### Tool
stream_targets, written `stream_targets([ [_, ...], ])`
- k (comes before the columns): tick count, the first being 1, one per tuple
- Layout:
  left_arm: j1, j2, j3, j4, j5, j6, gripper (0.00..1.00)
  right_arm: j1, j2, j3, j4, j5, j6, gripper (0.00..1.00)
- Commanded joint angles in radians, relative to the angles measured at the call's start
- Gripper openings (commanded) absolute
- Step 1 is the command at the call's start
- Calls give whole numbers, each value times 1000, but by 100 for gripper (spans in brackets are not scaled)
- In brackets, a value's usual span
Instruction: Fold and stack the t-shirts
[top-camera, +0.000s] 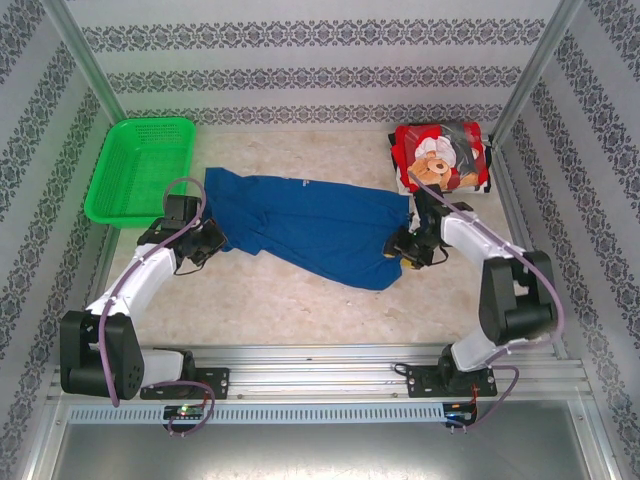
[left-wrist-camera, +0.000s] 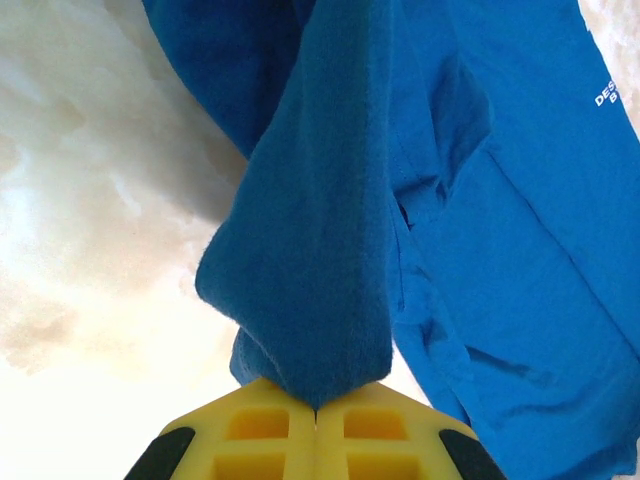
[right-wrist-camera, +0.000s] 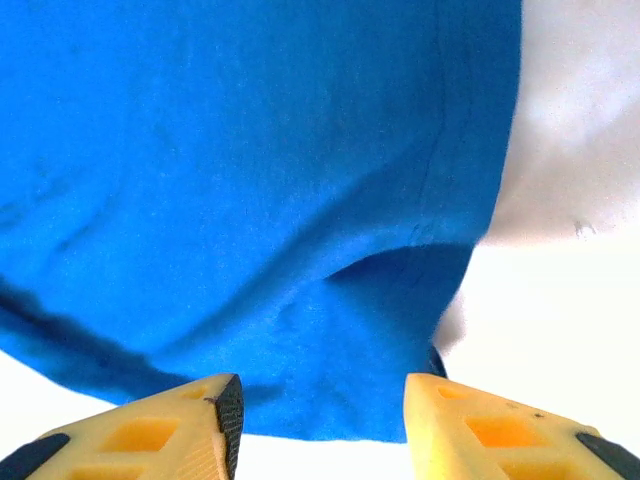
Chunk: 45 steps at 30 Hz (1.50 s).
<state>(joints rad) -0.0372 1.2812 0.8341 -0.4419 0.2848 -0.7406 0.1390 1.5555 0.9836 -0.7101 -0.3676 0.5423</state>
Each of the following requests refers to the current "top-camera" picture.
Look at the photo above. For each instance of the aluminium frame post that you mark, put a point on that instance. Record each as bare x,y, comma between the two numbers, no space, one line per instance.
86,55
535,70

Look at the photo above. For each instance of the folded red teddy bear t-shirt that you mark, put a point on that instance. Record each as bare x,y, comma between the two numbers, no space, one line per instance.
450,145

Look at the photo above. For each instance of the blue t-shirt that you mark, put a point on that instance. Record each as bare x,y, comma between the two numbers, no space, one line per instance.
310,225

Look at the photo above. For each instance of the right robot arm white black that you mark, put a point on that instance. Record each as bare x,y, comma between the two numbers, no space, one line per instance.
515,300

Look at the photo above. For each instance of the grey metal panel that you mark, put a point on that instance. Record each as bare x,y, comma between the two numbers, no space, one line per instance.
320,455

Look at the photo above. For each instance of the left small circuit board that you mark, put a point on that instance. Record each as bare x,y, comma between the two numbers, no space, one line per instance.
184,412

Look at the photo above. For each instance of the right small circuit board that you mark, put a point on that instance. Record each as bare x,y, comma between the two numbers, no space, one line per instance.
460,412

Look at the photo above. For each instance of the green plastic basket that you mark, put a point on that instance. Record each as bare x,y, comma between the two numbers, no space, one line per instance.
140,170

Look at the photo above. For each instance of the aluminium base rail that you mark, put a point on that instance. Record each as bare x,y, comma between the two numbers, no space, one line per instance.
320,370

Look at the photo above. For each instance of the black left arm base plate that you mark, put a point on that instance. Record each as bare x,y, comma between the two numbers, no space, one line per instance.
217,382

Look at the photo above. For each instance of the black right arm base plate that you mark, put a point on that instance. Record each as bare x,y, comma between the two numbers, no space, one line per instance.
422,382

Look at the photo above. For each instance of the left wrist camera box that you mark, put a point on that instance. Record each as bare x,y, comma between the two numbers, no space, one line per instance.
181,210

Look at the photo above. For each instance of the small circuit board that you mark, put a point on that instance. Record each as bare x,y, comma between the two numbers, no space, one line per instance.
184,412
460,412

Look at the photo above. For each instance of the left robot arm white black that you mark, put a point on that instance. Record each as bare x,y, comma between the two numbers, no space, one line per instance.
145,275

